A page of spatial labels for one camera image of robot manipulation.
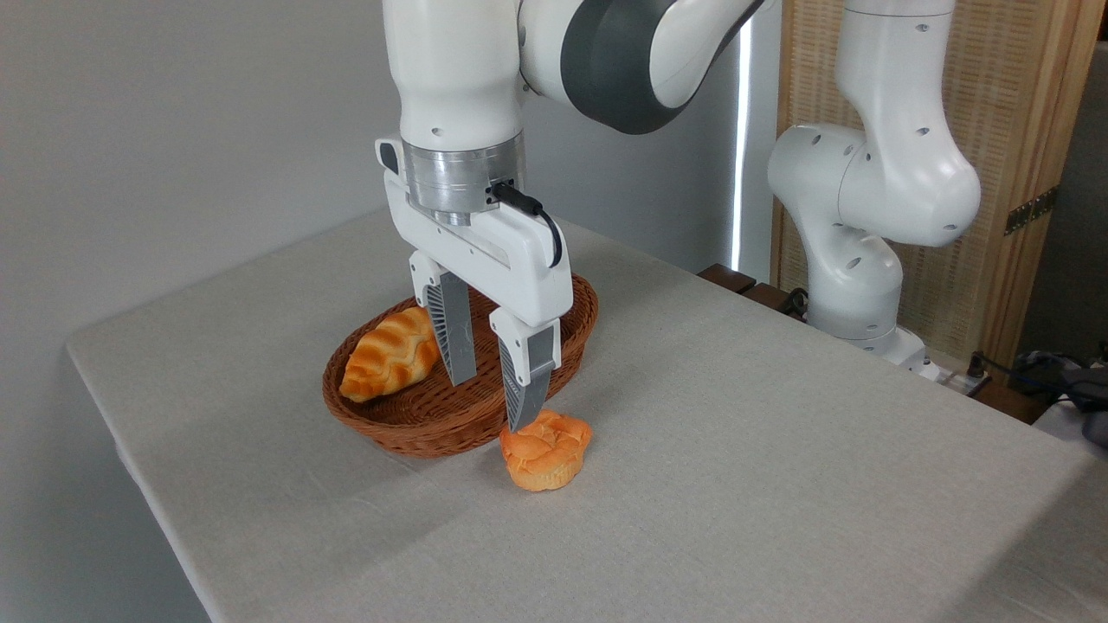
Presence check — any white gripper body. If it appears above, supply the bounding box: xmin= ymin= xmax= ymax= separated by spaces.
xmin=375 ymin=137 xmax=574 ymax=328

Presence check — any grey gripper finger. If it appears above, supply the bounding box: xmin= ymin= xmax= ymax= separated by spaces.
xmin=409 ymin=250 xmax=479 ymax=387
xmin=489 ymin=307 xmax=562 ymax=434

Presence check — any long braided bread loaf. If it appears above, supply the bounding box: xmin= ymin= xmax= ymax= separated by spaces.
xmin=339 ymin=305 xmax=442 ymax=404

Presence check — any round orange bread bun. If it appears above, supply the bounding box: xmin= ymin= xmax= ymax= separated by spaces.
xmin=499 ymin=410 xmax=594 ymax=492

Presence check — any brown wicker oval basket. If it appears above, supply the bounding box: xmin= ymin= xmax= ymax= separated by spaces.
xmin=322 ymin=273 xmax=600 ymax=458

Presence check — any dark wooden block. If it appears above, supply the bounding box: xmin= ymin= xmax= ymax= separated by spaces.
xmin=744 ymin=282 xmax=808 ymax=319
xmin=697 ymin=263 xmax=758 ymax=295

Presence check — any beige linen tablecloth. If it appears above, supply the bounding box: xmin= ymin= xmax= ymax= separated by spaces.
xmin=65 ymin=208 xmax=1096 ymax=623

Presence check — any white power strip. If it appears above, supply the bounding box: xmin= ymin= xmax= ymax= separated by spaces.
xmin=916 ymin=359 xmax=993 ymax=399

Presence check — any brass screen hinge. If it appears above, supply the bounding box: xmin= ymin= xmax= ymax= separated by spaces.
xmin=1004 ymin=186 xmax=1059 ymax=236

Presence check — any wooden rattan folding screen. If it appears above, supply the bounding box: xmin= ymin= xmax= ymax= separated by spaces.
xmin=770 ymin=0 xmax=1108 ymax=369

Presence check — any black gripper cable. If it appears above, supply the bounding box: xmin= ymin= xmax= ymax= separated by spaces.
xmin=490 ymin=181 xmax=564 ymax=270

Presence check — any dark bag with cables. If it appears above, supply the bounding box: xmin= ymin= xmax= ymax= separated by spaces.
xmin=1008 ymin=344 xmax=1108 ymax=447

